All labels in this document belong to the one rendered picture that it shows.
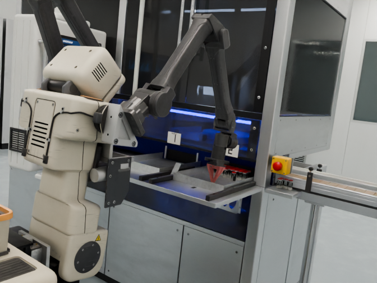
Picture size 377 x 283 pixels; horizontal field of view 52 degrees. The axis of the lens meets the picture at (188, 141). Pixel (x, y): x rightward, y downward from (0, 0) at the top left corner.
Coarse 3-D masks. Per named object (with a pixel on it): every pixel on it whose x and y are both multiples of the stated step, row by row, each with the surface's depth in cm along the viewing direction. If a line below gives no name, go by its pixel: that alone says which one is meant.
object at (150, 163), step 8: (160, 152) 217; (136, 160) 201; (144, 160) 207; (152, 160) 210; (160, 160) 212; (168, 160) 214; (136, 168) 185; (144, 168) 182; (152, 168) 179; (160, 168) 177; (168, 168) 182
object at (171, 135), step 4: (168, 132) 205; (172, 132) 204; (168, 136) 205; (172, 136) 204; (176, 136) 202; (180, 136) 201; (168, 140) 206; (172, 140) 204; (176, 140) 203; (180, 140) 201
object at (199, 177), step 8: (192, 168) 184; (200, 168) 189; (176, 176) 171; (184, 176) 169; (192, 176) 182; (200, 176) 184; (208, 176) 185; (192, 184) 166; (200, 184) 164; (208, 184) 162; (216, 184) 160; (224, 184) 173; (232, 184) 163; (240, 184) 170
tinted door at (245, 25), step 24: (216, 0) 186; (240, 0) 178; (264, 0) 172; (240, 24) 179; (240, 48) 180; (192, 72) 196; (240, 72) 180; (192, 96) 196; (240, 96) 181; (264, 96) 174
